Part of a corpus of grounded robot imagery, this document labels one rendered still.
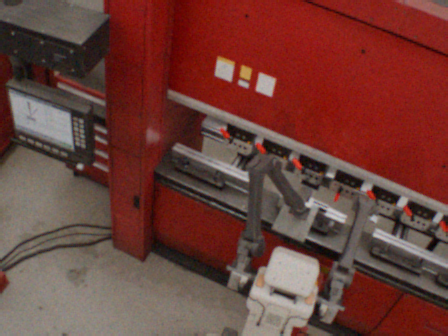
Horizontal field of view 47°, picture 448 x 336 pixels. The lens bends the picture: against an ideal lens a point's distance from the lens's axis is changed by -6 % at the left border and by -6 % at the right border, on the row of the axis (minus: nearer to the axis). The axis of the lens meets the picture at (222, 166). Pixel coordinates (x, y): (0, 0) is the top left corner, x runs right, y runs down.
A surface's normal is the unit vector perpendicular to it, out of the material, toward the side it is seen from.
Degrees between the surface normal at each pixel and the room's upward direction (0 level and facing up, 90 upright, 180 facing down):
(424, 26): 90
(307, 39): 90
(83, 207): 0
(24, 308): 0
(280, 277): 48
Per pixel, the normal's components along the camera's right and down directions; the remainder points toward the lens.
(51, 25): 0.12, -0.66
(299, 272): -0.16, 0.05
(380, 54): -0.42, 0.64
